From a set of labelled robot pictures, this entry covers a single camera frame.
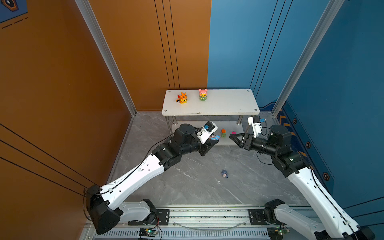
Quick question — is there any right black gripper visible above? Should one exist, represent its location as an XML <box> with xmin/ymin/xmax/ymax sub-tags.
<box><xmin>230</xmin><ymin>133</ymin><xmax>280</xmax><ymax>159</ymax></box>

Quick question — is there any blue Stitch ice-cream toy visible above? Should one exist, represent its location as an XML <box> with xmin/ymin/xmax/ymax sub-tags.
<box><xmin>210</xmin><ymin>135</ymin><xmax>221</xmax><ymax>141</ymax></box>

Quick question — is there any green orange toy truck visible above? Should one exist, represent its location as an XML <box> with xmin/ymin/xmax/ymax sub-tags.
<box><xmin>221</xmin><ymin>129</ymin><xmax>227</xmax><ymax>138</ymax></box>

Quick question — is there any small blue figure toy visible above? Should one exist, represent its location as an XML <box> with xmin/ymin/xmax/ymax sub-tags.
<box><xmin>221</xmin><ymin>170</ymin><xmax>229</xmax><ymax>178</ymax></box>

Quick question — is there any orange yellow duck toy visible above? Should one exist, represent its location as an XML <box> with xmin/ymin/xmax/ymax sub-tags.
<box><xmin>176</xmin><ymin>92</ymin><xmax>188</xmax><ymax>104</ymax></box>

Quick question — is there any pink yellow bear toy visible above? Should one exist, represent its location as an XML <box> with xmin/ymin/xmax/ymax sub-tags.
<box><xmin>199</xmin><ymin>89</ymin><xmax>208</xmax><ymax>101</ymax></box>

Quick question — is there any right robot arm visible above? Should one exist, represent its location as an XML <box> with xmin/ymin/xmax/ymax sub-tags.
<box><xmin>230</xmin><ymin>125</ymin><xmax>376</xmax><ymax>240</ymax></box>

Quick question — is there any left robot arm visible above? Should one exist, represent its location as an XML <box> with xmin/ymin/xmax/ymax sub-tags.
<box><xmin>86</xmin><ymin>122</ymin><xmax>219</xmax><ymax>235</ymax></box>

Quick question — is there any white two-tier shelf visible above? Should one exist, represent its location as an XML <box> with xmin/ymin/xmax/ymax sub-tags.
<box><xmin>162</xmin><ymin>89</ymin><xmax>260</xmax><ymax>146</ymax></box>

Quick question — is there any right green circuit board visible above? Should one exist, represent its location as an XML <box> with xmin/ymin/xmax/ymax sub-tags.
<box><xmin>267</xmin><ymin>228</ymin><xmax>291</xmax><ymax>240</ymax></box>

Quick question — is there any green circuit board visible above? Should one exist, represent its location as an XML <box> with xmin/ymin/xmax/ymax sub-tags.
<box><xmin>267</xmin><ymin>228</ymin><xmax>291</xmax><ymax>240</ymax></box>
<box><xmin>138</xmin><ymin>228</ymin><xmax>159</xmax><ymax>240</ymax></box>

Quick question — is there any left green circuit board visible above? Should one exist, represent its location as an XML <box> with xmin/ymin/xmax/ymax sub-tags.
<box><xmin>138</xmin><ymin>228</ymin><xmax>159</xmax><ymax>240</ymax></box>

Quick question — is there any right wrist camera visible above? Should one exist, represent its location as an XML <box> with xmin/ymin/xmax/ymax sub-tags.
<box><xmin>248</xmin><ymin>116</ymin><xmax>266</xmax><ymax>138</ymax></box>

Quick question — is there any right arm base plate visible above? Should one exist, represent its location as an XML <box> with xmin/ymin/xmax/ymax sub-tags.
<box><xmin>248</xmin><ymin>209</ymin><xmax>282</xmax><ymax>226</ymax></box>

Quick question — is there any aluminium rail frame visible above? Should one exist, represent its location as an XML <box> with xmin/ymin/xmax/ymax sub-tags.
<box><xmin>79</xmin><ymin>205</ymin><xmax>344</xmax><ymax>240</ymax></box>

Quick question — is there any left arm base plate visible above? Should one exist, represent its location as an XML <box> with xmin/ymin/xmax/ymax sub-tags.
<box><xmin>128</xmin><ymin>209</ymin><xmax>170</xmax><ymax>226</ymax></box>

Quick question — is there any right aluminium corner post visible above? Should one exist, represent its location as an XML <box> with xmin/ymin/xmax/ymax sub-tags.
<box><xmin>272</xmin><ymin>0</ymin><xmax>345</xmax><ymax>117</ymax></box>

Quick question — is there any aluminium corner post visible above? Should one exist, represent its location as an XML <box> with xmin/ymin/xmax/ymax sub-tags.
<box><xmin>272</xmin><ymin>0</ymin><xmax>345</xmax><ymax>117</ymax></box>
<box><xmin>75</xmin><ymin>0</ymin><xmax>137</xmax><ymax>117</ymax></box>

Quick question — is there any left aluminium corner post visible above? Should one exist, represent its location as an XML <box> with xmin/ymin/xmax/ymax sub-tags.
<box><xmin>75</xmin><ymin>0</ymin><xmax>137</xmax><ymax>117</ymax></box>

